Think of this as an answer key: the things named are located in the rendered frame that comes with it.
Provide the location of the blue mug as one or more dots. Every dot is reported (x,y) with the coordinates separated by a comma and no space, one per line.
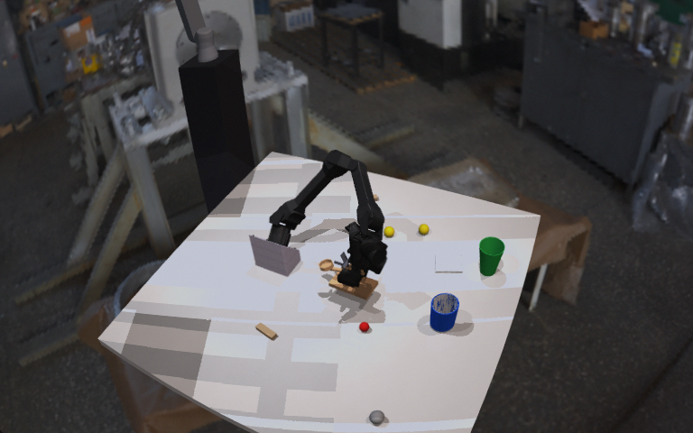
(443,312)

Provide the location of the dark green cup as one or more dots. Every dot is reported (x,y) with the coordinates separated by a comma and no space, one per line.
(491,250)

